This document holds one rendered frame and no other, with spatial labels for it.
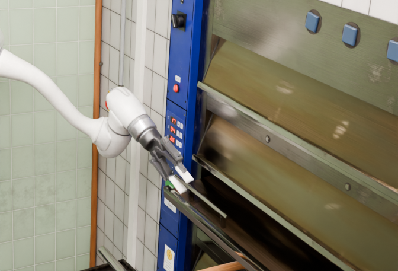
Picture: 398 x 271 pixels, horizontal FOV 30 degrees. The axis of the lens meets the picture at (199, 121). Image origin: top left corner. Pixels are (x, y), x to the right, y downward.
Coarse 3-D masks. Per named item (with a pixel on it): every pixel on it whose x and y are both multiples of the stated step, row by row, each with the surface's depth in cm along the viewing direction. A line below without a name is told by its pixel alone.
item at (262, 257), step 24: (216, 192) 250; (192, 216) 238; (216, 216) 236; (240, 216) 235; (264, 216) 234; (216, 240) 227; (240, 240) 223; (264, 240) 222; (288, 240) 222; (264, 264) 211; (288, 264) 211; (312, 264) 210
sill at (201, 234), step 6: (198, 228) 266; (198, 234) 267; (204, 234) 263; (204, 240) 263; (210, 240) 260; (210, 246) 260; (216, 246) 257; (216, 252) 257; (222, 252) 254; (222, 258) 254; (228, 258) 251; (240, 270) 245; (246, 270) 242
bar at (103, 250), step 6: (102, 246) 251; (102, 252) 248; (108, 252) 247; (108, 258) 244; (114, 258) 244; (114, 264) 241; (120, 264) 240; (114, 270) 240; (120, 270) 237; (126, 270) 238
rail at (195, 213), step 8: (168, 192) 250; (176, 192) 248; (176, 200) 246; (184, 200) 243; (184, 208) 242; (192, 208) 238; (200, 216) 233; (208, 224) 229; (216, 232) 225; (224, 232) 224; (224, 240) 222; (232, 240) 220; (232, 248) 218; (240, 248) 216; (240, 256) 215; (248, 256) 212; (256, 264) 208
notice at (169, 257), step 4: (168, 248) 282; (168, 252) 283; (172, 252) 280; (164, 256) 286; (168, 256) 283; (172, 256) 280; (164, 260) 287; (168, 260) 283; (172, 260) 280; (164, 264) 287; (168, 264) 284; (172, 264) 281; (164, 268) 287; (168, 268) 284; (172, 268) 281
